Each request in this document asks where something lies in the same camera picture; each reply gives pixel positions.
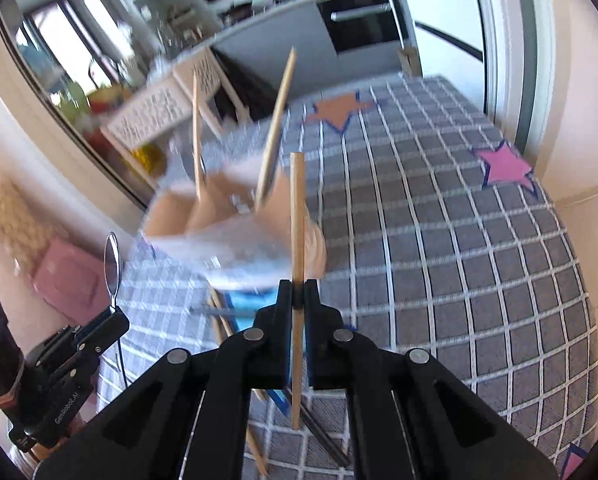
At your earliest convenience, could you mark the dark metal spoon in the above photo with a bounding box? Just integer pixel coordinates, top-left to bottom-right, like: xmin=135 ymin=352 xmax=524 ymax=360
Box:
xmin=300 ymin=401 xmax=351 ymax=468

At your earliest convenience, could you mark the white plastic utensil holder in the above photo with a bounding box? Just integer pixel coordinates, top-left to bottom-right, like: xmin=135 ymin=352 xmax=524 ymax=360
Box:
xmin=142 ymin=156 xmax=327 ymax=292

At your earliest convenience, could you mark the black built-in oven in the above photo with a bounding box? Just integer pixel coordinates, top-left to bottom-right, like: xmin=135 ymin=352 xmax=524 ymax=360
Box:
xmin=317 ymin=0 xmax=409 ymax=53

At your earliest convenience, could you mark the wooden chopstick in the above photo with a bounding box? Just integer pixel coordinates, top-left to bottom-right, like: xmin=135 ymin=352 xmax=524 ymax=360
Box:
xmin=290 ymin=152 xmax=305 ymax=430
xmin=255 ymin=47 xmax=297 ymax=210
xmin=192 ymin=74 xmax=205 ymax=202
xmin=209 ymin=288 xmax=267 ymax=477

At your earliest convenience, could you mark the beige plastic storage rack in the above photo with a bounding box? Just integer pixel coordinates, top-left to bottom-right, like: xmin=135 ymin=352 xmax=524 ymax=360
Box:
xmin=101 ymin=48 xmax=250 ymax=181

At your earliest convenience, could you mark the grey checked tablecloth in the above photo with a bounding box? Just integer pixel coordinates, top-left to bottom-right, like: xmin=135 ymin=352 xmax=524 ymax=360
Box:
xmin=119 ymin=75 xmax=598 ymax=479

